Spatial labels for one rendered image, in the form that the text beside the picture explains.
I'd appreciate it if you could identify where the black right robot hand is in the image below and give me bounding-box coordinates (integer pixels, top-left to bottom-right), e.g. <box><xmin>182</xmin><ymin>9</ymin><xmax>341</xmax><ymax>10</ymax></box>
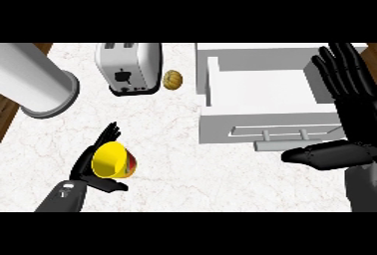
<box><xmin>279</xmin><ymin>43</ymin><xmax>377</xmax><ymax>171</ymax></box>

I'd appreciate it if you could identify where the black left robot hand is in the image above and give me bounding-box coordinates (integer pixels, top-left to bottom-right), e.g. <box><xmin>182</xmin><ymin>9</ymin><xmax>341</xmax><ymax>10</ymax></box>
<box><xmin>68</xmin><ymin>121</ymin><xmax>130</xmax><ymax>193</ymax></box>

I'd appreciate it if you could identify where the yellow cup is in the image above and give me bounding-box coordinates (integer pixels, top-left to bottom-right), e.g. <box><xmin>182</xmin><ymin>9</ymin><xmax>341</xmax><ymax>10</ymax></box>
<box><xmin>90</xmin><ymin>140</ymin><xmax>139</xmax><ymax>179</ymax></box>

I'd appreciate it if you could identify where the white toaster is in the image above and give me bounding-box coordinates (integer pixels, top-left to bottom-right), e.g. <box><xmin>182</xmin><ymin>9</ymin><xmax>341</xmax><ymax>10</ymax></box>
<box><xmin>93</xmin><ymin>43</ymin><xmax>164</xmax><ymax>98</ymax></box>

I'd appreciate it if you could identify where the brown bread roll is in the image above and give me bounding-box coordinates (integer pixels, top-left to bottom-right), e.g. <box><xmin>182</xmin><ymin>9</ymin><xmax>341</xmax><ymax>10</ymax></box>
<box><xmin>163</xmin><ymin>69</ymin><xmax>185</xmax><ymax>91</ymax></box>

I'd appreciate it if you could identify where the white drawer front with handle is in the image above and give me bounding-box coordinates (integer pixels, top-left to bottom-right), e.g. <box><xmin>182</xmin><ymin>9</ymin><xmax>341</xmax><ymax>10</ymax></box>
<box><xmin>197</xmin><ymin>112</ymin><xmax>347</xmax><ymax>152</ymax></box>

